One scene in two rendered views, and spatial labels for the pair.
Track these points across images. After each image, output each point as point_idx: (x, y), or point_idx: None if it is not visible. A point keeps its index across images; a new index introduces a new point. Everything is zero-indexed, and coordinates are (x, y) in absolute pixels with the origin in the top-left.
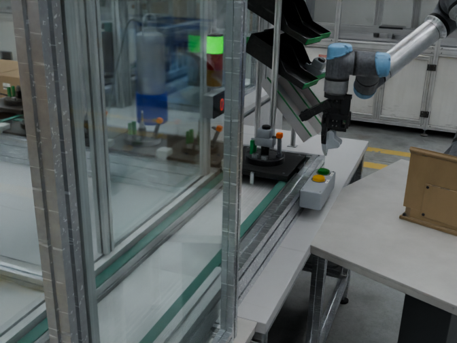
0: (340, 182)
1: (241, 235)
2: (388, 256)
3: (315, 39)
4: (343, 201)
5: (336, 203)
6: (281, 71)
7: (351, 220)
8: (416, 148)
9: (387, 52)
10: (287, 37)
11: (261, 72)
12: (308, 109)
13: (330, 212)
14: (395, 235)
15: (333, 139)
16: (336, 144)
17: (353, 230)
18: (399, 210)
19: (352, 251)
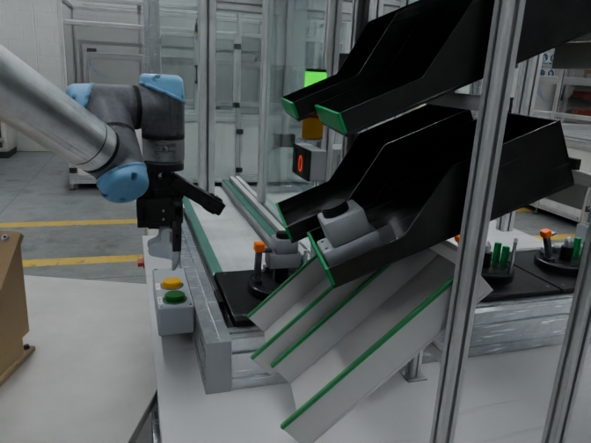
0: (168, 403)
1: (193, 228)
2: (53, 294)
3: (286, 104)
4: (137, 354)
5: (147, 346)
6: (339, 181)
7: (112, 323)
8: (10, 232)
9: (76, 102)
10: (513, 157)
11: (578, 294)
12: (207, 192)
13: (148, 327)
14: (43, 320)
15: (158, 236)
16: (153, 243)
17: (104, 311)
18: (32, 367)
19: (97, 288)
